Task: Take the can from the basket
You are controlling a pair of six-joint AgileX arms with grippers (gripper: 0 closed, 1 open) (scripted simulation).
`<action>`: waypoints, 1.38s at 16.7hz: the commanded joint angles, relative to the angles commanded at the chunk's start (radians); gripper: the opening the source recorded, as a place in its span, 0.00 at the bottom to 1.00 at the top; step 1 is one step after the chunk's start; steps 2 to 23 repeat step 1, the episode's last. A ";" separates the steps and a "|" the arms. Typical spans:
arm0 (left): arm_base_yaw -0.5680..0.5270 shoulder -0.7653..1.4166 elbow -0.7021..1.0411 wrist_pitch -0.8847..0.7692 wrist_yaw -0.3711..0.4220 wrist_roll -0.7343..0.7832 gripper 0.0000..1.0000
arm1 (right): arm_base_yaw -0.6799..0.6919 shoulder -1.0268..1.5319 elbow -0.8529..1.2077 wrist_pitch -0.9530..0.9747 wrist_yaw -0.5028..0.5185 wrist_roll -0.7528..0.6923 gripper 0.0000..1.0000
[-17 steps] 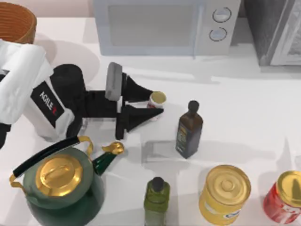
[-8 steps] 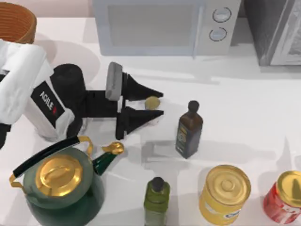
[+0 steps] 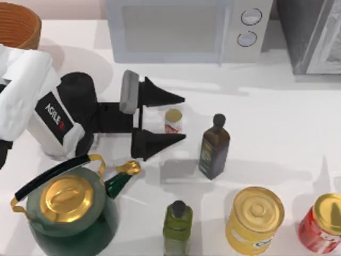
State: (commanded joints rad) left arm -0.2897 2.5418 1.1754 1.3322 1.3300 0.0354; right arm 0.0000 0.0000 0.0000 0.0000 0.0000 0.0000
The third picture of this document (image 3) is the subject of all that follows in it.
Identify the pale grey rounded box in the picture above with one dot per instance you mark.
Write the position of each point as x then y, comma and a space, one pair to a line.
129, 92

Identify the dark olive bottle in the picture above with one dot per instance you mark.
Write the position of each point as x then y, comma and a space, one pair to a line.
214, 152

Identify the pale microwave oven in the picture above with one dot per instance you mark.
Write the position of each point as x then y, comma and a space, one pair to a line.
170, 29

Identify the light green bottle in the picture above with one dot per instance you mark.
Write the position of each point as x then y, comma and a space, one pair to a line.
177, 232

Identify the green and gold kettle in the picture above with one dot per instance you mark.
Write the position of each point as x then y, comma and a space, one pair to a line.
72, 210

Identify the round microwave knob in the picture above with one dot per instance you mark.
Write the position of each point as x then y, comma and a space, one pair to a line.
247, 38
251, 16

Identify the yellow can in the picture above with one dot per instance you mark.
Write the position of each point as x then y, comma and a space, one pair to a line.
253, 224

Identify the orange woven basket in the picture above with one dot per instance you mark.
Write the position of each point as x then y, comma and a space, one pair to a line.
18, 24

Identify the large red can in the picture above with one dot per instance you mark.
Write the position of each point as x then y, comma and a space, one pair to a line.
323, 224

